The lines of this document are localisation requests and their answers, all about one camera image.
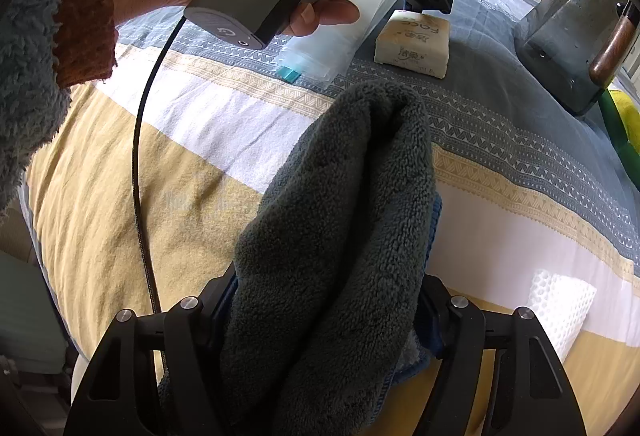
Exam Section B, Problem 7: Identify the yellow towel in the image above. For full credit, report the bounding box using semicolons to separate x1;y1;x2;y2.
607;88;640;132

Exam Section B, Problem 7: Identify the translucent white pouch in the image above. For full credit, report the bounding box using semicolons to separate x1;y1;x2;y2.
272;0;396;92

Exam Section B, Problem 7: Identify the black cable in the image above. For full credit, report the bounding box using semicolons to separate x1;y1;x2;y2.
131;8;188;382

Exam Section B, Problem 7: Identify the grey towel with blue edge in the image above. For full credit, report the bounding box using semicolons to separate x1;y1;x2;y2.
159;81;443;436

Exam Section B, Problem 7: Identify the beige tissue pack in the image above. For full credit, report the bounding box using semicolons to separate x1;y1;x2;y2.
374;8;452;79

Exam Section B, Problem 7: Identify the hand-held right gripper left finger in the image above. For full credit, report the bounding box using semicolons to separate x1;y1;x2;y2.
63;261;238;436

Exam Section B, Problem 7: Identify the smoked glass pitcher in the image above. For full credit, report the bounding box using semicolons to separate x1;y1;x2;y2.
515;0;640;117

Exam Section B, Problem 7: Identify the green tray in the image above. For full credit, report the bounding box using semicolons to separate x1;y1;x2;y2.
597;88;640;177

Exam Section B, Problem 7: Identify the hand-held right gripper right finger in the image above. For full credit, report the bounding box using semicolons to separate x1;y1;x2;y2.
417;273;587;436

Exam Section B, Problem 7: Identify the white paper towel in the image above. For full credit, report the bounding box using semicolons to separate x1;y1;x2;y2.
525;268;598;364

